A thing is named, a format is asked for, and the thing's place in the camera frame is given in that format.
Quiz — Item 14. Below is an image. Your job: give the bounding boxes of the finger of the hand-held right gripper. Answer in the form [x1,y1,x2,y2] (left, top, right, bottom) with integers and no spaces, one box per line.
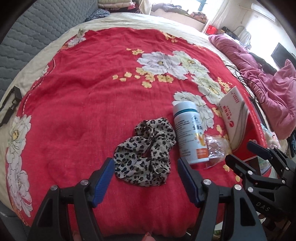
[225,154,287,193]
[247,141,296,167]

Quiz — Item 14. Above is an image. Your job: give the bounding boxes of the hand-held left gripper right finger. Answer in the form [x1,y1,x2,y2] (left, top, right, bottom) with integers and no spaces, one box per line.
[178,158,266,241]

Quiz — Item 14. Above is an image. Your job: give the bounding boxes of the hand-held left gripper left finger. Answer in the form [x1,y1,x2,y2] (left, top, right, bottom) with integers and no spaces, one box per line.
[28,158,115,241]

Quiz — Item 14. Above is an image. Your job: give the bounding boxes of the cream plush rabbit purple bow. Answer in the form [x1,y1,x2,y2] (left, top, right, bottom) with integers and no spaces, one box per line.
[265,131,281,149]

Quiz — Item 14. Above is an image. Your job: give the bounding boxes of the dark framed pink shallow box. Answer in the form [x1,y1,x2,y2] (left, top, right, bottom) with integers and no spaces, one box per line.
[251,98,282,179]

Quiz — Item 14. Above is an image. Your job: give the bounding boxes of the pink puff clear packet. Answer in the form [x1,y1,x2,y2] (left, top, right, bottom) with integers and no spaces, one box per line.
[203,133,232,168]

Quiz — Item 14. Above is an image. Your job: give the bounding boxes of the leopard print scrunchie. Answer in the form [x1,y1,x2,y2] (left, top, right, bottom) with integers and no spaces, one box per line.
[113,117,177,188]

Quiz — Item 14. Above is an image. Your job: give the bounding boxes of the person's left hand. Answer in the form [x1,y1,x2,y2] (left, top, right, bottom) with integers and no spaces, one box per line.
[72,232,154,241]

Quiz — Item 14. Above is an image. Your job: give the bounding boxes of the white plastic bottle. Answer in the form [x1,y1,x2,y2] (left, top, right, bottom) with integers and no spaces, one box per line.
[173,101,210,165]

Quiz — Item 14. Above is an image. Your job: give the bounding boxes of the pink duvet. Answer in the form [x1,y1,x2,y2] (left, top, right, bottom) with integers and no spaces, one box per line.
[208,34,296,139]

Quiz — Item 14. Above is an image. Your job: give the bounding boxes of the black television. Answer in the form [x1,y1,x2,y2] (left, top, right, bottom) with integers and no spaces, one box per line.
[271,43,296,70]

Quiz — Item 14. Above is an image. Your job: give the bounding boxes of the red floral blanket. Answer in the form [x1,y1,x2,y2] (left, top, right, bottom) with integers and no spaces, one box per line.
[5,27,271,237]

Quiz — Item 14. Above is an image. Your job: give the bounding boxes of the black box on desk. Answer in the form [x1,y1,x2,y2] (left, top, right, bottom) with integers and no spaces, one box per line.
[221,27,238,39]

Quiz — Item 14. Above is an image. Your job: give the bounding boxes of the white air conditioner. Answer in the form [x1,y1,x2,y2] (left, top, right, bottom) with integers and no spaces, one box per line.
[251,5,275,21]

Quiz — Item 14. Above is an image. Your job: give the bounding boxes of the cream curtain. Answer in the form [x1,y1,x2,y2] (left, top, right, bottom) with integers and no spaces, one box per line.
[139,0,153,12]
[208,0,228,30]

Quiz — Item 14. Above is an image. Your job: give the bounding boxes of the colourful cloth on sill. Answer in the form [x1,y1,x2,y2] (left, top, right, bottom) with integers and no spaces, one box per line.
[190,11,207,22]

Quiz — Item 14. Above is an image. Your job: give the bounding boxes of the white window bench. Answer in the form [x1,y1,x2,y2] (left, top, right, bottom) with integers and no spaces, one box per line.
[150,9,207,33]

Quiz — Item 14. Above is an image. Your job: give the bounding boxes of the grey quilted headboard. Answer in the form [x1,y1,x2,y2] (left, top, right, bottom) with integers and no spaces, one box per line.
[0,0,102,102]

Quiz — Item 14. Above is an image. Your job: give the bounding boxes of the window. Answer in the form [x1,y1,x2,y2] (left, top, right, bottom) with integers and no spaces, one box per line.
[170,0,204,12]

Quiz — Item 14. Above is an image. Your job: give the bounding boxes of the cream bed sheet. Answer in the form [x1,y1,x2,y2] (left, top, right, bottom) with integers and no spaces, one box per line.
[0,11,296,232]

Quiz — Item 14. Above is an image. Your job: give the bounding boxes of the dark patterned cloth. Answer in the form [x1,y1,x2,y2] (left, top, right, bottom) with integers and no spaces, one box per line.
[85,9,110,22]

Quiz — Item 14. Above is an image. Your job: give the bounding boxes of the dark clothes on sill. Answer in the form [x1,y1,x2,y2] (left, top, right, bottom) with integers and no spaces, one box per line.
[151,3,188,15]

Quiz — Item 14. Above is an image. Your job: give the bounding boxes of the stack of folded clothes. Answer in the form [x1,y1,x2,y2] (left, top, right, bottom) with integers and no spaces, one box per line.
[97,0,141,12]

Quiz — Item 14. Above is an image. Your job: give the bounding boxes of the black cable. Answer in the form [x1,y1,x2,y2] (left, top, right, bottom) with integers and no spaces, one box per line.
[225,65,266,105]

